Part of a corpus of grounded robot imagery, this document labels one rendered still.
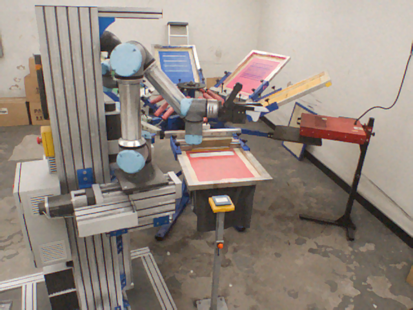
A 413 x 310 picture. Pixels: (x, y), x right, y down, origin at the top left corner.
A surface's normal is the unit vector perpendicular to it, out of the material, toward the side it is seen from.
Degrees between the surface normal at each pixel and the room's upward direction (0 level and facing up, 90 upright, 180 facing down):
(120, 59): 83
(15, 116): 91
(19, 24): 90
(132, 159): 98
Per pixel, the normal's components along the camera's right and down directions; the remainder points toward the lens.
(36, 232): 0.43, 0.40
